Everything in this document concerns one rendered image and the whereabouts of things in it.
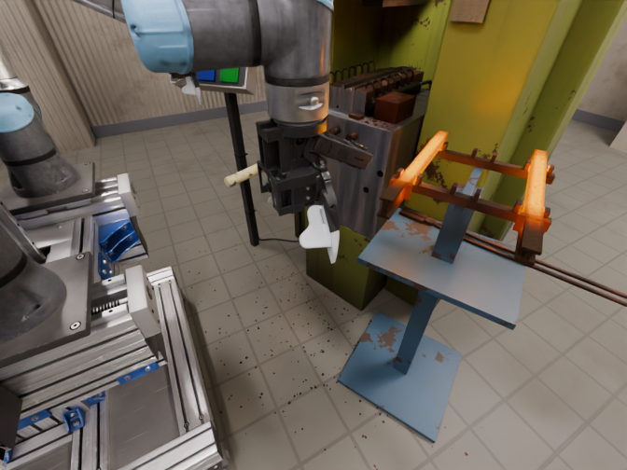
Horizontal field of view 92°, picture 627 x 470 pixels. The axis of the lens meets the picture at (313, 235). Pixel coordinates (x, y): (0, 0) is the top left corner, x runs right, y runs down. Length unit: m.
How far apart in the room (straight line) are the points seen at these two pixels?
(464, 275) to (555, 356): 0.96
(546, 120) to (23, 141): 1.69
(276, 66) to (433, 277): 0.66
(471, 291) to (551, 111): 0.89
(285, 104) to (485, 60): 0.81
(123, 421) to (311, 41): 1.17
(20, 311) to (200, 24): 0.53
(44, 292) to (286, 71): 0.55
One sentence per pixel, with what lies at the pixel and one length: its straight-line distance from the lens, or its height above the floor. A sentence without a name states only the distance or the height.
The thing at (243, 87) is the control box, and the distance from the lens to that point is 1.30.
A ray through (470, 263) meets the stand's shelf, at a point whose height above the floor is 0.67.
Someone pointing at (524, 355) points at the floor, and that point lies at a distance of 1.71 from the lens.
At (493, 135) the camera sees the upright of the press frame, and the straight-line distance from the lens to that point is 1.12.
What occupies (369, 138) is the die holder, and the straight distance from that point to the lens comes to 1.06.
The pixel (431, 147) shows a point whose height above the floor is 0.94.
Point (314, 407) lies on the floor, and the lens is 1.35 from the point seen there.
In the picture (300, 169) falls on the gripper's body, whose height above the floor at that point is 1.07.
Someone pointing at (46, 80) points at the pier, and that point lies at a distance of 3.74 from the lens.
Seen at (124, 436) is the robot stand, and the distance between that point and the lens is 1.24.
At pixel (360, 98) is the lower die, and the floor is 0.97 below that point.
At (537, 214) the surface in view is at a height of 0.94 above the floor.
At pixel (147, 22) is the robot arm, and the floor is 1.24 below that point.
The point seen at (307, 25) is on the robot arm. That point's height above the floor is 1.23.
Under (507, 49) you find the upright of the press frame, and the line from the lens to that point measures 1.08.
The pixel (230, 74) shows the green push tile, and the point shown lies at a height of 1.00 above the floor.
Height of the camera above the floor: 1.26
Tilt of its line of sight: 40 degrees down
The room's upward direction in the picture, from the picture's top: straight up
